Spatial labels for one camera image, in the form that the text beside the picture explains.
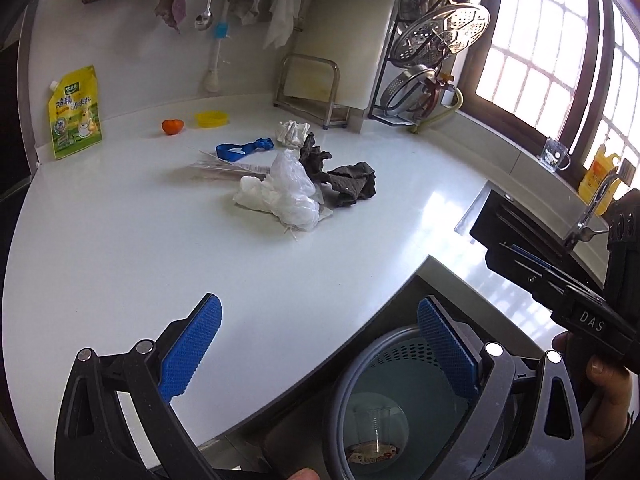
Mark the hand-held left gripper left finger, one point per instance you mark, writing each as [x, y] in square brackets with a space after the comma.
[192, 340]

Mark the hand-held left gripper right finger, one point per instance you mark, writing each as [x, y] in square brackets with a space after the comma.
[445, 345]

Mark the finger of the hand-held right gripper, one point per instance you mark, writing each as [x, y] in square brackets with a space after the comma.
[520, 267]
[520, 230]

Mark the grey perforated trash bin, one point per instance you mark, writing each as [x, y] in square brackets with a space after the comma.
[395, 355]

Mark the clear plastic wrapper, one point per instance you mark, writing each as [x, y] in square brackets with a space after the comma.
[220, 167]

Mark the dark grey cloth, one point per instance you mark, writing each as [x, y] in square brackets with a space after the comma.
[350, 182]

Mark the white plastic bag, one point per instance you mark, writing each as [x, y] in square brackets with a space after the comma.
[290, 190]

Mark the white grid paper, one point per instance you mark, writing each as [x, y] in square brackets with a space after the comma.
[292, 132]

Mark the person's right hand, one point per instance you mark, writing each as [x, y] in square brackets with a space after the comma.
[607, 395]

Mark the black kitchen sink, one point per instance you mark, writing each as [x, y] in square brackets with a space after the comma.
[467, 217]

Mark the chrome faucet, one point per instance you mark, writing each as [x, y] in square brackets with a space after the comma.
[590, 210]

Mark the clear glass mug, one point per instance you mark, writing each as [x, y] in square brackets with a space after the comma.
[555, 154]

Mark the yellow oil bottle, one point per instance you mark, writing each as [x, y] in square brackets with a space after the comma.
[597, 175]

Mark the brown framed window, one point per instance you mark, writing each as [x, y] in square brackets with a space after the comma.
[525, 50]

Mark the glass pot lid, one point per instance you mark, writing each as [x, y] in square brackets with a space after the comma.
[405, 90]

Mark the orange fruit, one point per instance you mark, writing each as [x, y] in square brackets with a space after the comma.
[172, 127]

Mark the metal steamer plate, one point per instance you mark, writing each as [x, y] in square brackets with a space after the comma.
[440, 30]

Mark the yellow plastic lid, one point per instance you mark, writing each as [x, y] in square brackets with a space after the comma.
[212, 119]

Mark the metal cutting board stand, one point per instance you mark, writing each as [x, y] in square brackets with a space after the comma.
[327, 92]

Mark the yellow green detergent pouch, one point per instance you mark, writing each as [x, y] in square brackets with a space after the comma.
[75, 115]

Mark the white cutting board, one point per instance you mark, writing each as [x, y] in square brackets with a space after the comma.
[345, 30]

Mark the blue white bottle brush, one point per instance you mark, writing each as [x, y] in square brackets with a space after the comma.
[216, 55]

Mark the white hanging cloth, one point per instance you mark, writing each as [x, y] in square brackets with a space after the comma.
[282, 15]

